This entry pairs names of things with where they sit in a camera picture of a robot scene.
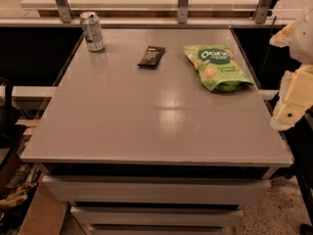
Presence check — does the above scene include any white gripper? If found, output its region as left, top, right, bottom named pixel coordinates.
left=269, top=4, right=313, bottom=131

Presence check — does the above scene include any green rice chip bag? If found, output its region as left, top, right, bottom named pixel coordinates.
left=184, top=44, right=252, bottom=93

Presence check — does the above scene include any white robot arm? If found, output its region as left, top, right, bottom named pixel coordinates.
left=269, top=0, right=313, bottom=131

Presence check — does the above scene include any black snack bar wrapper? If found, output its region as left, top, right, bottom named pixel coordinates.
left=138, top=46, right=165, bottom=69

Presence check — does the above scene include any grey drawer cabinet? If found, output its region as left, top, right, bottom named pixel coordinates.
left=22, top=29, right=292, bottom=235

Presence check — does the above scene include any green white soda can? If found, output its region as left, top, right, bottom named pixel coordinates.
left=80, top=12, right=105, bottom=52

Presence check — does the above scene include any cardboard box with snacks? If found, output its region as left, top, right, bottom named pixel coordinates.
left=0, top=164, right=67, bottom=235

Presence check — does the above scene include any right metal railing bracket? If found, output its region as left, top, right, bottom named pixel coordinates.
left=252, top=0, right=272, bottom=24

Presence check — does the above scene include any metal railing bracket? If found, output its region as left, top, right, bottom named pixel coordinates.
left=177, top=0, right=189, bottom=24
left=252, top=0, right=272, bottom=24
left=55, top=0, right=72, bottom=24

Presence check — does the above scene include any middle metal railing bracket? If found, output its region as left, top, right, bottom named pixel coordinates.
left=177, top=0, right=189, bottom=24

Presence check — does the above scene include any left metal railing bracket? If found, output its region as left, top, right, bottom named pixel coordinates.
left=55, top=0, right=72, bottom=24

